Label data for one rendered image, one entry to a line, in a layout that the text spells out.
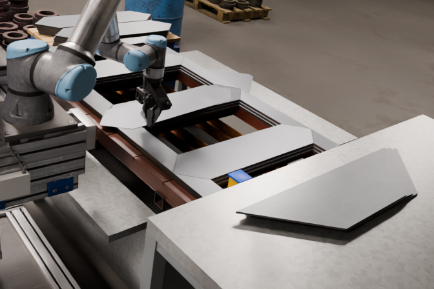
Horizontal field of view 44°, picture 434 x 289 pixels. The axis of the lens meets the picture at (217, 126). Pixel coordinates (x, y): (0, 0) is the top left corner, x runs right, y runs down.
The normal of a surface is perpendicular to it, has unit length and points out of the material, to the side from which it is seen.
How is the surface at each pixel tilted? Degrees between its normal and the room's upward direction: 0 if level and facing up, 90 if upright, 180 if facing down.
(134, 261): 90
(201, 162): 0
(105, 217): 0
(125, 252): 90
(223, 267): 0
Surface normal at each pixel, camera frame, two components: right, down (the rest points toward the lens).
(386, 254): 0.15, -0.88
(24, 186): 0.61, 0.44
